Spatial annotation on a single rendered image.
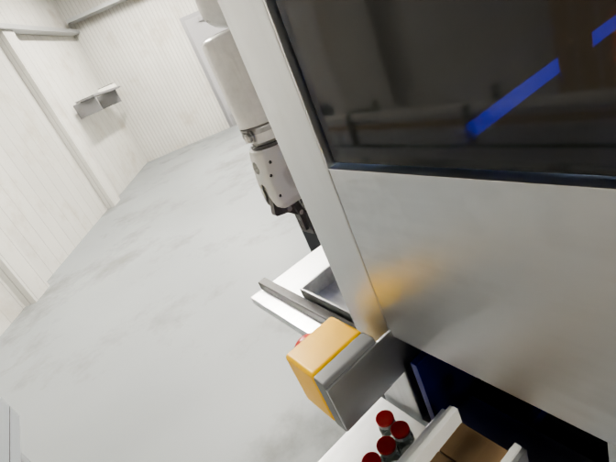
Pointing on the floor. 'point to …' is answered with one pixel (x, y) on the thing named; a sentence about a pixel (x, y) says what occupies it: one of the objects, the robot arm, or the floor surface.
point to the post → (313, 172)
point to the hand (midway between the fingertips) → (308, 220)
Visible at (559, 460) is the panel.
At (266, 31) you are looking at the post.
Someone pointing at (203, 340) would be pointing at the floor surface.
